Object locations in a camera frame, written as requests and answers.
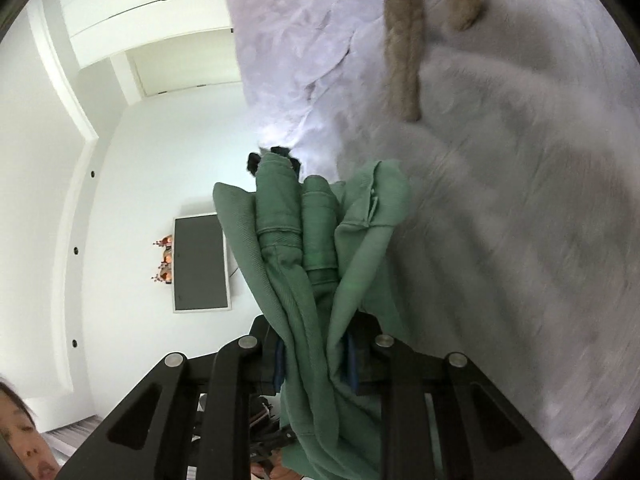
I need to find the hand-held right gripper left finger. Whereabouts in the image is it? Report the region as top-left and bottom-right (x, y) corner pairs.
(57, 315), (287, 480)

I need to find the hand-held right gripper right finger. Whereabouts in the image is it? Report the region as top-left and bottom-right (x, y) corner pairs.
(345, 314), (576, 480)

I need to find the green shirt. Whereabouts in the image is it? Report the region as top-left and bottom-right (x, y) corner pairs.
(212, 152), (443, 480)

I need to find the beige knitted garment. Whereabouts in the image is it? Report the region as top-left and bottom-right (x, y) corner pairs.
(383, 0), (427, 122)

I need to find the white wardrobe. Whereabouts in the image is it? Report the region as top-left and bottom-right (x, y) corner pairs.
(56, 0), (236, 70)

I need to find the lavender bed sheet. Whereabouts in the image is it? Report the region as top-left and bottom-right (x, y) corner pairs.
(220, 0), (640, 480)

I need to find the person's face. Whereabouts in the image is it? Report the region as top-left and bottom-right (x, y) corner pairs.
(0, 380), (62, 480)

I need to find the wall television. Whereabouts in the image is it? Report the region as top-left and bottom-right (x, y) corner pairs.
(172, 214), (232, 314)

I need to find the orange wall ornament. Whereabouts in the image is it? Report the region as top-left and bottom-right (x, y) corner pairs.
(151, 233), (175, 286)

